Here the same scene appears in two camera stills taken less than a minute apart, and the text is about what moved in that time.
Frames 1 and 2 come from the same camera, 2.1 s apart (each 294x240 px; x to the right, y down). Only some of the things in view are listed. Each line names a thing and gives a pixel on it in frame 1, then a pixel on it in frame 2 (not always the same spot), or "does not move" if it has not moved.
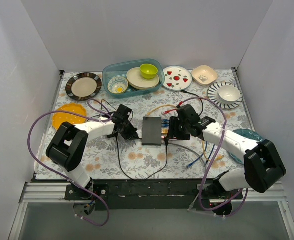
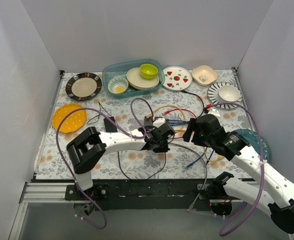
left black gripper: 128,131 -> 167,130
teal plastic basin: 112,68 does not move
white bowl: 228,93 does not move
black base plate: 153,194 does not move
